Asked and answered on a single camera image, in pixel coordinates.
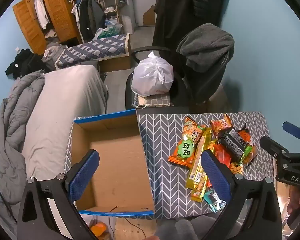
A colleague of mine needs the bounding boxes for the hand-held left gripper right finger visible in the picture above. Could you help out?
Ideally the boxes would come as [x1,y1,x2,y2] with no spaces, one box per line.
[200,149,283,240]

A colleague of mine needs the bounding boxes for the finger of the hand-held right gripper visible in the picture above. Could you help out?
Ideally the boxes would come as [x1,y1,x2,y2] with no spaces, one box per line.
[282,121,300,152]
[259,135,293,167]

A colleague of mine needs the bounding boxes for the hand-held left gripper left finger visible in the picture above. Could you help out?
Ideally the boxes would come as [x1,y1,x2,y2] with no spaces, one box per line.
[17,149,100,240]

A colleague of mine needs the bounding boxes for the long yellow snack packet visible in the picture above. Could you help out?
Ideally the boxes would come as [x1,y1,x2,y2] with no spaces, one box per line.
[185,127,213,203]

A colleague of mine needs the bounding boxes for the red snack packet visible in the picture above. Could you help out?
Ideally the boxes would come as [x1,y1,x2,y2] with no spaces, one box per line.
[210,144,232,168]

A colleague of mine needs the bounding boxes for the green peanut snack packet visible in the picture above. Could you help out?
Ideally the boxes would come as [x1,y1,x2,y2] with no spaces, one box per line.
[229,127,257,175]

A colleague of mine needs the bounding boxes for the teal snack packet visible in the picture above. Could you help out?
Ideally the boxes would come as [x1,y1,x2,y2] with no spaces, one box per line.
[203,190,227,213]

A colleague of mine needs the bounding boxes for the cardboard storage box blue rim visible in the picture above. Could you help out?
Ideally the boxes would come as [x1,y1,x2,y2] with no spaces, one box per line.
[64,109,155,218]

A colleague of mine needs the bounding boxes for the black snack packet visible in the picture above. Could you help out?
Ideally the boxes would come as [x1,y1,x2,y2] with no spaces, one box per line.
[219,129,250,162]

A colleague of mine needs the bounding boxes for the orange snack packet green label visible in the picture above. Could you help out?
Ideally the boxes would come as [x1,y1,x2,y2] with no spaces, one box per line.
[168,116,207,167]

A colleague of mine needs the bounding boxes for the orange taped snack bag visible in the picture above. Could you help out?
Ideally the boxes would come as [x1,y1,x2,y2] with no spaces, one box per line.
[210,114,233,138]

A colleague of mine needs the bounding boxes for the person's right hand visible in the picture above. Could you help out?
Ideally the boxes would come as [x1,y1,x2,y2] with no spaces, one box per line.
[287,187,300,214]

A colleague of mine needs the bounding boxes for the grey herringbone storage ottoman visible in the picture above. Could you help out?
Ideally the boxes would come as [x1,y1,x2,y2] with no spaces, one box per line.
[136,111,278,219]

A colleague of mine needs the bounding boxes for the orange object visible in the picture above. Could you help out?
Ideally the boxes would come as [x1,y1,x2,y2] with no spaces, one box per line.
[90,224,108,238]

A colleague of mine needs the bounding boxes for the person's grey trouser legs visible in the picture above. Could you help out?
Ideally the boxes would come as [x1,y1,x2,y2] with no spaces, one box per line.
[155,216,220,240]

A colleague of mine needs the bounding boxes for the grey sheeted bed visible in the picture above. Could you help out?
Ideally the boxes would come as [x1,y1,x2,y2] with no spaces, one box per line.
[0,65,108,228]

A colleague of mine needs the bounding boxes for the grey duvet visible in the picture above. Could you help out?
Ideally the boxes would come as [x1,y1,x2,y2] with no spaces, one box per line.
[0,70,46,200]

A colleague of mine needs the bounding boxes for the black office chair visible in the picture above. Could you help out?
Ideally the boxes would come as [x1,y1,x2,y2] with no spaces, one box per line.
[125,46,234,110]

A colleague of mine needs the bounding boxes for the grey checked cushion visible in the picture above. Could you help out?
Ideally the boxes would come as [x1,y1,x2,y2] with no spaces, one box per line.
[131,92,174,109]

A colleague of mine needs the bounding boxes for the white plastic bag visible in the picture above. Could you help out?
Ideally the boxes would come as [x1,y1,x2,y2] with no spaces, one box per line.
[131,51,174,97]

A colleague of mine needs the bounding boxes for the grey fleece garment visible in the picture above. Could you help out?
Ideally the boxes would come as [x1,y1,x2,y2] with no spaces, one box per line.
[176,23,235,73]

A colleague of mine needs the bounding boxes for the grey clothes pile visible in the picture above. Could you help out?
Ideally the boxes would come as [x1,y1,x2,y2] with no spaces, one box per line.
[41,42,68,70]

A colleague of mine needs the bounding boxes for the black clothes pile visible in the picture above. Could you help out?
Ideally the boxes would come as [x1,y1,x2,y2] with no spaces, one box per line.
[5,49,44,79]

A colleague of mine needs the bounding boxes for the blue checked mattress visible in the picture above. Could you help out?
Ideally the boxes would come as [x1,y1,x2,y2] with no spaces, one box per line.
[54,33,130,69]

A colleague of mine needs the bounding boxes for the green plastic bag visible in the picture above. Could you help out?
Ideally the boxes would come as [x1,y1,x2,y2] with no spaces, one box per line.
[94,21,123,40]

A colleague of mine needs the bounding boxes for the dark hanging clothes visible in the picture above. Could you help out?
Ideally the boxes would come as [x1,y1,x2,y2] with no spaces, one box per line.
[71,0,105,43]

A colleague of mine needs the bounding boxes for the black hanging jacket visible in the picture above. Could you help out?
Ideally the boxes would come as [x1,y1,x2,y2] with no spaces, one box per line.
[152,0,227,53]

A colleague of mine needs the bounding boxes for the wooden wardrobe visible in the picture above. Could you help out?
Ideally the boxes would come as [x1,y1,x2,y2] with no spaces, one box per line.
[12,0,82,55]

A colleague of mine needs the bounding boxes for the white hanging shirt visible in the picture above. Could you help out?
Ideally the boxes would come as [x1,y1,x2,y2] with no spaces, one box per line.
[34,0,50,30]

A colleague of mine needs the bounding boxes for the brown cardboard piece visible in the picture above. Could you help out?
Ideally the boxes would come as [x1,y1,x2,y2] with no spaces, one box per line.
[142,5,157,27]

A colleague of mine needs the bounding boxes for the white door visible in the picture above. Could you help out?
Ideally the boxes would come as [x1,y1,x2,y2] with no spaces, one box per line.
[126,0,160,28]

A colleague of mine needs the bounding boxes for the wooden daybed frame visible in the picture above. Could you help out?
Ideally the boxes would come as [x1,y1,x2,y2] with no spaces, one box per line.
[99,34,133,73]

